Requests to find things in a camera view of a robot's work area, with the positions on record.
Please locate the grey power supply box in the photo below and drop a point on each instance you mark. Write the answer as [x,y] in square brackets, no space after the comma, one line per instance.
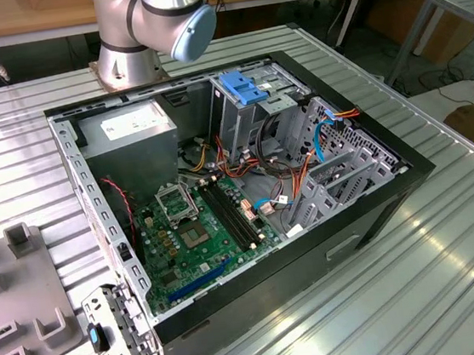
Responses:
[131,155]

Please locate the blue plastic drive latch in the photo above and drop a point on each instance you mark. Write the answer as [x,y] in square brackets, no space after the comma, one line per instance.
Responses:
[244,89]

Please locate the metal disk bay cage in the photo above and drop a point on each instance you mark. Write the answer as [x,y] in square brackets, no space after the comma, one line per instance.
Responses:
[346,160]

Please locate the blue black latch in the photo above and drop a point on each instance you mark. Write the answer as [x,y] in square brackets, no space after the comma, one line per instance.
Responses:
[96,337]

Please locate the black RAM slot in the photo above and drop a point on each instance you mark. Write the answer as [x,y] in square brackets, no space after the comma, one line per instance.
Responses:
[224,217]
[239,213]

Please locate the blue expansion slot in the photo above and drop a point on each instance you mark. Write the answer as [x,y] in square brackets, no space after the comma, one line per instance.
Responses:
[199,281]

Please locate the green motherboard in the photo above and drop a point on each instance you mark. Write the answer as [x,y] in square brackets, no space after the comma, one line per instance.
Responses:
[187,269]

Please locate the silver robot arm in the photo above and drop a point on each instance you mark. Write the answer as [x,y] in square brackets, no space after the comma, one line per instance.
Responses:
[125,27]

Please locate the black open PC case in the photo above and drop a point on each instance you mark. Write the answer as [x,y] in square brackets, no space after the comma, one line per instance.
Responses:
[274,276]

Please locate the metal optical drive cage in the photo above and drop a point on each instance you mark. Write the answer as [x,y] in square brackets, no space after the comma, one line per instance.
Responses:
[235,126]

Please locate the grey parts rack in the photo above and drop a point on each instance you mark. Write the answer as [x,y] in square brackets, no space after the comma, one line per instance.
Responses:
[19,296]

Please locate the CPU socket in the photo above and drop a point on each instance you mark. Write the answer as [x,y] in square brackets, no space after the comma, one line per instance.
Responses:
[193,235]

